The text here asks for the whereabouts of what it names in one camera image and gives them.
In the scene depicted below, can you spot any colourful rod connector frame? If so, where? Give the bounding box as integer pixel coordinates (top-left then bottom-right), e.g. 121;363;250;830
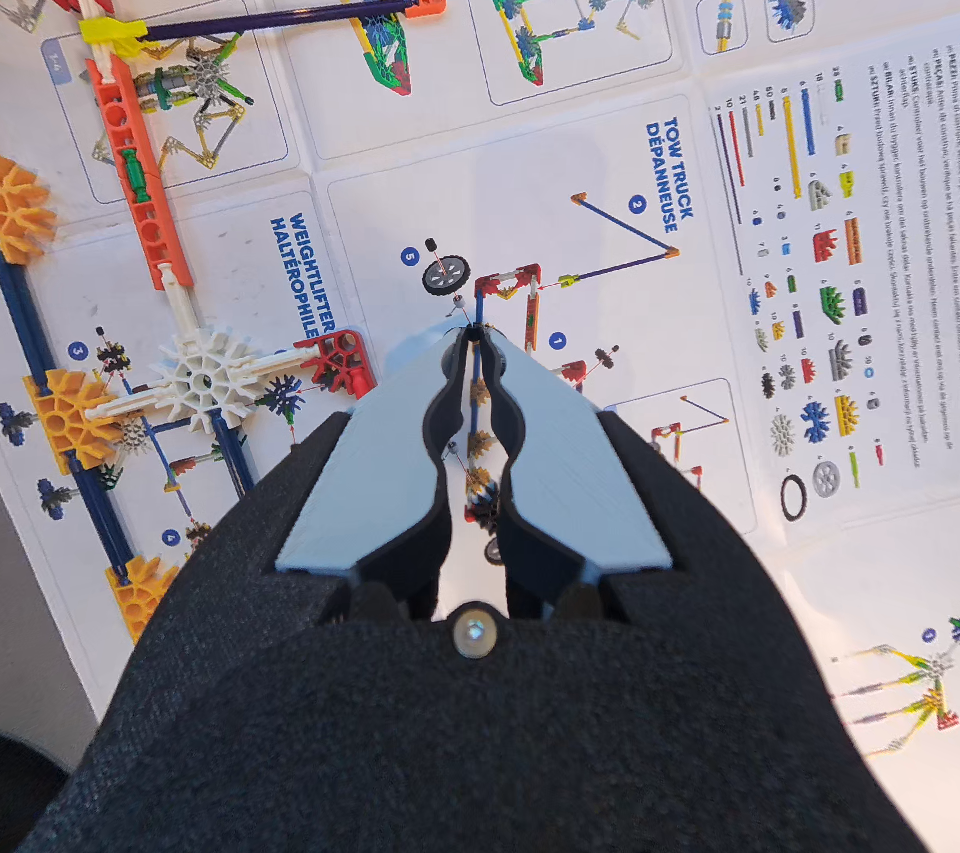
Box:
0;0;379;644

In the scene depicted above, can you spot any yellow-green clip connector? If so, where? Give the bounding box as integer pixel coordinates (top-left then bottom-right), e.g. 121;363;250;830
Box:
78;16;151;59

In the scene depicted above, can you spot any white building instruction sheet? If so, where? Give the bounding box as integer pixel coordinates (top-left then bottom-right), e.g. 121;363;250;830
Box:
0;0;960;853

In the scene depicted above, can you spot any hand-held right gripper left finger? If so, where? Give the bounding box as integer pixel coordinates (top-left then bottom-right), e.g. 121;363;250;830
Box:
279;328;474;611

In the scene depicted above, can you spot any purple plastic rod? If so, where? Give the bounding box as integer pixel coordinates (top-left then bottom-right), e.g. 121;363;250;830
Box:
143;0;409;41

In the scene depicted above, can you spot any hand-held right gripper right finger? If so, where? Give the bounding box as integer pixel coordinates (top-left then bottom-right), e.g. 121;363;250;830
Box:
476;328;672;611

